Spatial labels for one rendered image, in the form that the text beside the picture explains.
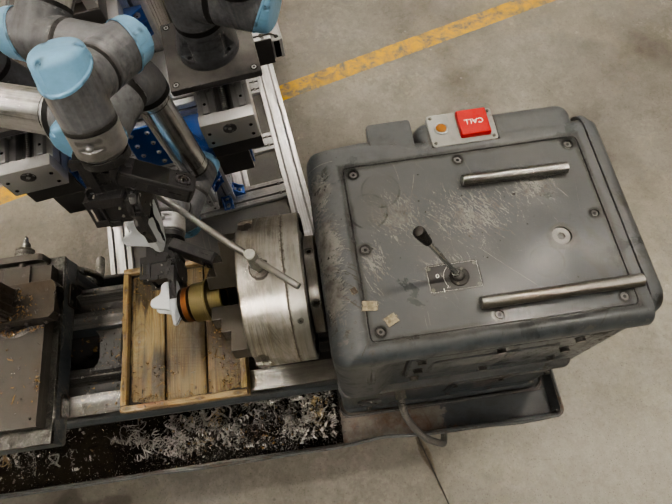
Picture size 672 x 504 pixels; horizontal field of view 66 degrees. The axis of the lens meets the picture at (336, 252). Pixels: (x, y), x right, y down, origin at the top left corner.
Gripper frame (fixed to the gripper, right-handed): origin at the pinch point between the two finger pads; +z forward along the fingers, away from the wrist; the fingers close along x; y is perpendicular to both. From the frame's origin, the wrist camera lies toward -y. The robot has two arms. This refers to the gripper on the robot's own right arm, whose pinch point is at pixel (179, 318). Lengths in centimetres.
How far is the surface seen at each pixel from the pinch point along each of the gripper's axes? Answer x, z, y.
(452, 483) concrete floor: -108, 43, -66
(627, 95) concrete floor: -108, -117, -190
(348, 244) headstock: 17.7, -3.5, -37.3
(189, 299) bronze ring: 3.9, -2.5, -3.5
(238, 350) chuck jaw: 4.6, 9.8, -13.1
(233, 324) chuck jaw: 3.6, 4.1, -12.2
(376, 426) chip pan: -54, 23, -40
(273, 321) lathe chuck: 12.0, 7.2, -21.5
